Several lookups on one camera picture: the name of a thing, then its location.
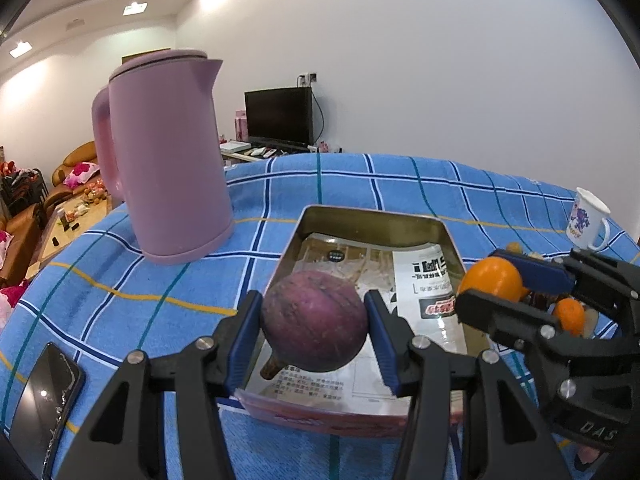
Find brown leather sofa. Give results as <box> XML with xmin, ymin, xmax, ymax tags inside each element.
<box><xmin>0</xmin><ymin>202</ymin><xmax>46</xmax><ymax>286</ymax></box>
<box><xmin>50</xmin><ymin>141</ymin><xmax>101</xmax><ymax>201</ymax></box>

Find blue plaid tablecloth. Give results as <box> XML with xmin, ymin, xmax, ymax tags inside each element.
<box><xmin>0</xmin><ymin>152</ymin><xmax>640</xmax><ymax>480</ymax></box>

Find white mug with purple print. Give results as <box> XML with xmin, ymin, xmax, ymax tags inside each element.
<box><xmin>566</xmin><ymin>187</ymin><xmax>612</xmax><ymax>251</ymax></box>

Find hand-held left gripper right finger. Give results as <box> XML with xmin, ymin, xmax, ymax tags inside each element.
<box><xmin>364</xmin><ymin>289</ymin><xmax>571</xmax><ymax>480</ymax></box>

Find large orange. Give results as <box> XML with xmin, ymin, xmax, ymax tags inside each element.
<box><xmin>457</xmin><ymin>256</ymin><xmax>531</xmax><ymax>303</ymax></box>

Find pink electric kettle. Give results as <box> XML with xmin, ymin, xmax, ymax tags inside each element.
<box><xmin>91</xmin><ymin>49</ymin><xmax>236</xmax><ymax>266</ymax></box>

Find pink rectangular metal tin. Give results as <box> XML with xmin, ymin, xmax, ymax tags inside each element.
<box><xmin>234</xmin><ymin>205</ymin><xmax>493</xmax><ymax>438</ymax></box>

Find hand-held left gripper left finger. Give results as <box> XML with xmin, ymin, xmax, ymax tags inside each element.
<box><xmin>55</xmin><ymin>290</ymin><xmax>264</xmax><ymax>480</ymax></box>

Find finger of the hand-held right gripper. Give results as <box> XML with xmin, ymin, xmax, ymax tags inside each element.
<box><xmin>489</xmin><ymin>247</ymin><xmax>640</xmax><ymax>321</ymax></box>
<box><xmin>454</xmin><ymin>289</ymin><xmax>640</xmax><ymax>376</ymax></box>

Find printed paper lining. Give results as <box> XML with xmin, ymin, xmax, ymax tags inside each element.
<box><xmin>270</xmin><ymin>232</ymin><xmax>468</xmax><ymax>403</ymax></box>

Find medium orange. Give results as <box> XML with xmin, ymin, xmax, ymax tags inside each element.
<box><xmin>552</xmin><ymin>298</ymin><xmax>586</xmax><ymax>337</ymax></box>

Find white television stand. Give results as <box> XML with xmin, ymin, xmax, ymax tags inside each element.
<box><xmin>220</xmin><ymin>141</ymin><xmax>346</xmax><ymax>168</ymax></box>

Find wooden coffee table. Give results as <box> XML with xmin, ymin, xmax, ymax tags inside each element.
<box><xmin>25</xmin><ymin>192</ymin><xmax>113</xmax><ymax>281</ymax></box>

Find person's right hand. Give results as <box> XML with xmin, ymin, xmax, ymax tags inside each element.
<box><xmin>575</xmin><ymin>445</ymin><xmax>608</xmax><ymax>471</ymax></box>

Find purple beetroot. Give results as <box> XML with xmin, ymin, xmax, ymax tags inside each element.
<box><xmin>260</xmin><ymin>270</ymin><xmax>371</xmax><ymax>381</ymax></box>

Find black smartphone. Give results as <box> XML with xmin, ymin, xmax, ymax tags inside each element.
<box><xmin>7</xmin><ymin>342</ymin><xmax>86</xmax><ymax>480</ymax></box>

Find black television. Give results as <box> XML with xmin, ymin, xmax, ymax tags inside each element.
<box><xmin>244</xmin><ymin>86</ymin><xmax>315</xmax><ymax>150</ymax></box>

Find stacked dark chairs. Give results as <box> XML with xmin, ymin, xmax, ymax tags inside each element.
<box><xmin>0</xmin><ymin>160</ymin><xmax>48</xmax><ymax>221</ymax></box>

